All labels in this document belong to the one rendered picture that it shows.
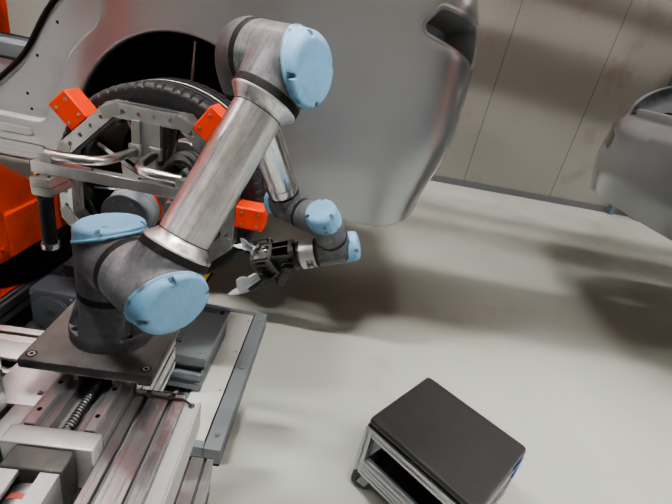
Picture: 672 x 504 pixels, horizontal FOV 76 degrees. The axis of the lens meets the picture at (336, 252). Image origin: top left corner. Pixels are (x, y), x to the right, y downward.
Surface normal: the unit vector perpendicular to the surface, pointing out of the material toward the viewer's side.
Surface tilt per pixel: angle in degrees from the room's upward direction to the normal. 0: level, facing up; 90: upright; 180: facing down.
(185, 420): 0
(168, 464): 0
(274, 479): 0
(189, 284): 96
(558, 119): 90
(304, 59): 84
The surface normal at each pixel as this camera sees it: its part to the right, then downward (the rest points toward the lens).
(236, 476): 0.18, -0.88
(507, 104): 0.00, 0.44
